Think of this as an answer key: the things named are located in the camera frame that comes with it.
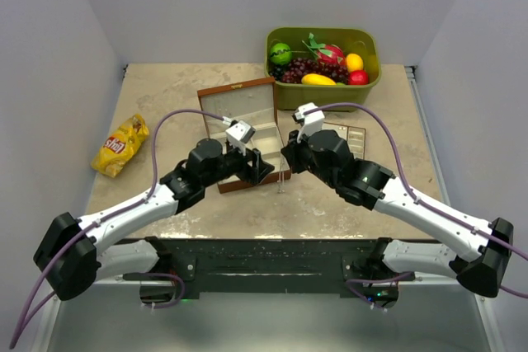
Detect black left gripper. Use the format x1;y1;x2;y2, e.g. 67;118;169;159
203;141;275;188

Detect brown jewelry box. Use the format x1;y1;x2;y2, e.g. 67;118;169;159
197;77;291;185

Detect brown ring earring tray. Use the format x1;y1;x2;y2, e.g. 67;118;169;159
323;123;366;159

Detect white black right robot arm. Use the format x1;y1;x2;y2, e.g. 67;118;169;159
281;129;513;298

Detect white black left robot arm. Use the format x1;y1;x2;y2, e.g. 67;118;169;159
34;138;275;301

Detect yellow toy mango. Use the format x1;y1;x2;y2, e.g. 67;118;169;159
301;73;336;86

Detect purple toy grapes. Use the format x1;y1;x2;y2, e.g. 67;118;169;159
268;58;349;84

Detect red toy apple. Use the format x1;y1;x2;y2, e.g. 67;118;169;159
348;70;370;86

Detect green toy melon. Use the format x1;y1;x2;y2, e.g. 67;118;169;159
269;42;292;66

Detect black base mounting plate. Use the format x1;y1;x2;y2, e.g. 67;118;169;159
125;237;399;308

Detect pink toy dragon fruit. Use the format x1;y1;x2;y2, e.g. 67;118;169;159
302;33;346;66

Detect yellow orange toy lemon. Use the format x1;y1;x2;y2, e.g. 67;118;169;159
345;53;364;73

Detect yellow potato chips bag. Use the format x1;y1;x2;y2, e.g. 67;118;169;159
91;114;149;178

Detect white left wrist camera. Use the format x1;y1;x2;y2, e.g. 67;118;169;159
225;120;256;155

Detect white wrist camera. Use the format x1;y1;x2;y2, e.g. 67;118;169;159
225;120;256;155
292;102;325;143

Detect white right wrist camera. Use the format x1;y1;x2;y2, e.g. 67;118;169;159
292;102;325;143

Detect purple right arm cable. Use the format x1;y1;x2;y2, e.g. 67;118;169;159
304;102;528;312

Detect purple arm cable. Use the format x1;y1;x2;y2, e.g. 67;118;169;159
304;102;528;312
8;108;233;350

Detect aluminium frame rail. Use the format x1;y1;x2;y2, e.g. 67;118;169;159
404;66;505;351

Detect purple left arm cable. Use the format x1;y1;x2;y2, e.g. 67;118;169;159
8;108;233;350

